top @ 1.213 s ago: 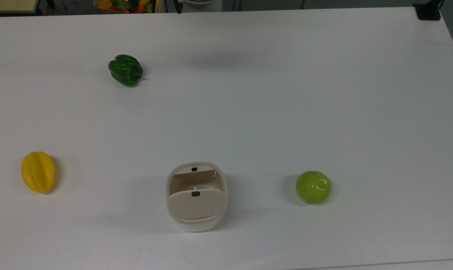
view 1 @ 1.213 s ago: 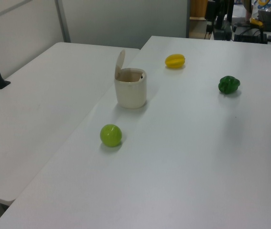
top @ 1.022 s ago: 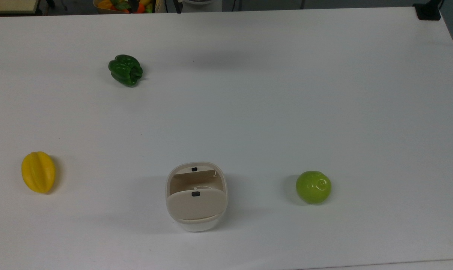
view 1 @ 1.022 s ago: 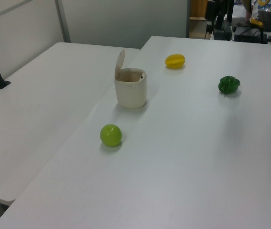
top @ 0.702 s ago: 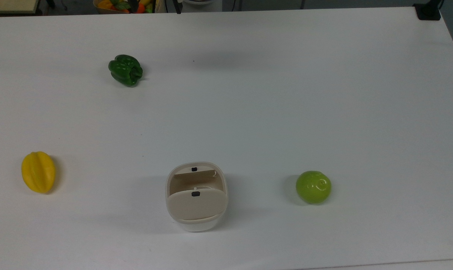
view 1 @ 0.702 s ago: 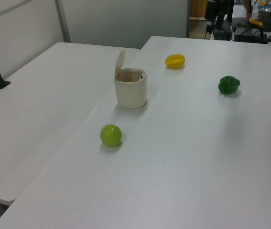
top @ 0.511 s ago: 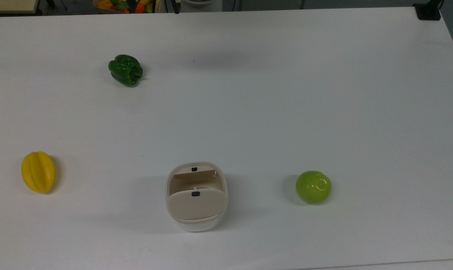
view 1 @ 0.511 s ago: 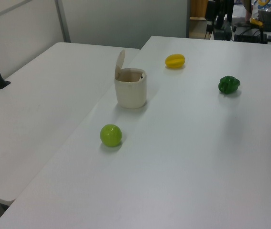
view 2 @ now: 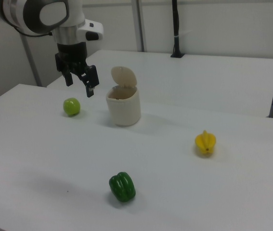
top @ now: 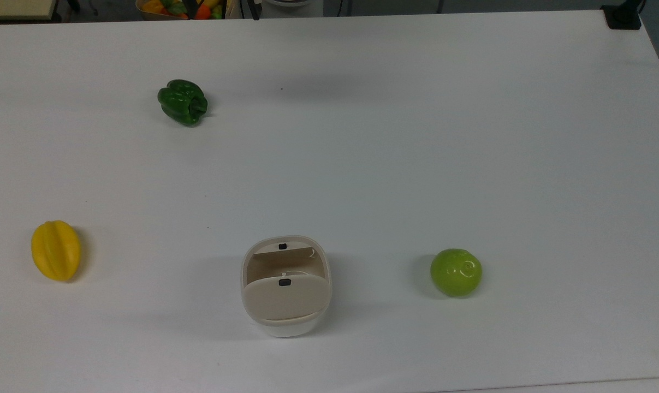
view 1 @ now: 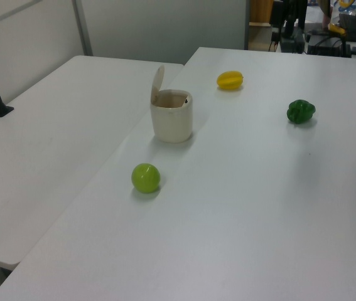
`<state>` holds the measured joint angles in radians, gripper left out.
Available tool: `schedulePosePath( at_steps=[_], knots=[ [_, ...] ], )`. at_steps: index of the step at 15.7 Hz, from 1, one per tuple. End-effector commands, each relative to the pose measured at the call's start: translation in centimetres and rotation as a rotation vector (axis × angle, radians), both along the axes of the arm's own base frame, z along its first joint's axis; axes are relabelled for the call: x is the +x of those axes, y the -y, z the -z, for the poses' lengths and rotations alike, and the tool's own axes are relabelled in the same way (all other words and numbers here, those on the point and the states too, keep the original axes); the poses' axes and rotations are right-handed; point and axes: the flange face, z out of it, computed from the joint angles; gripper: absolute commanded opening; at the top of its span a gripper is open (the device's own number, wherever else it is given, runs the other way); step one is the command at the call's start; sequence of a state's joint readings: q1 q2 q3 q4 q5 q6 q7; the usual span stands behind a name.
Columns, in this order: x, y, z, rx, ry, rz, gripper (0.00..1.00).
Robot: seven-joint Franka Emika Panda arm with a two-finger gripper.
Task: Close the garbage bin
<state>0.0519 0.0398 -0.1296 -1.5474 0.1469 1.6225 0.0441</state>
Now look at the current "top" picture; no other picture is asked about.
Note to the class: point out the black table clamp block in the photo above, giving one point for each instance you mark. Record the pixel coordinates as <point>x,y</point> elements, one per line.
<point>623,16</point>

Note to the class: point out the basket of toy fruit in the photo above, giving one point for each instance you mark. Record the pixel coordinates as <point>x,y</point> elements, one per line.
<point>176,8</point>

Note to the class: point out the beige garbage bin lid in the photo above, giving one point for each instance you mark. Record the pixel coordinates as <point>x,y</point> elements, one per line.
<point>285,303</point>

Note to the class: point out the green apple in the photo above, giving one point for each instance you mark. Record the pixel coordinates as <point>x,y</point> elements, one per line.
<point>456,272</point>

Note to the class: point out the beige plastic garbage bin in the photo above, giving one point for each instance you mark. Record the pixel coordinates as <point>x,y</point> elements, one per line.
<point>286,329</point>

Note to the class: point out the yellow starfruit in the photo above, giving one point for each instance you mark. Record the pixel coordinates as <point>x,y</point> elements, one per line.
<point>55,250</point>

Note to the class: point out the green bell pepper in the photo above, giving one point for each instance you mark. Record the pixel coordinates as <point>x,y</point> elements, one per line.
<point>182,102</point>

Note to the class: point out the tan wooden board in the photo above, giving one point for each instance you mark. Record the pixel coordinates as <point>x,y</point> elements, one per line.
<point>15,8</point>

